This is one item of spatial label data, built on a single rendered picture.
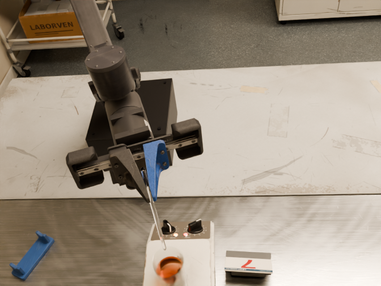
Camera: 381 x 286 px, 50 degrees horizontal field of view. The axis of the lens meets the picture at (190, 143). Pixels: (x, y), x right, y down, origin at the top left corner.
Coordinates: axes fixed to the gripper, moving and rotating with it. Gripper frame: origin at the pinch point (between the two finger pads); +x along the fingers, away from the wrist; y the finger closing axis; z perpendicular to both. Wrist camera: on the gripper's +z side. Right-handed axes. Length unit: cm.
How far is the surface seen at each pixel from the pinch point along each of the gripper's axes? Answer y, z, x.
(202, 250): -6.5, 25.9, -1.9
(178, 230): -3.9, 29.8, -9.8
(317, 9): -152, 109, -199
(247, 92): -35, 34, -50
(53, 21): 27, 85, -221
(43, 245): 24.2, 33.7, -18.7
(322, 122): -49, 34, -31
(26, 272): 27.9, 33.7, -13.6
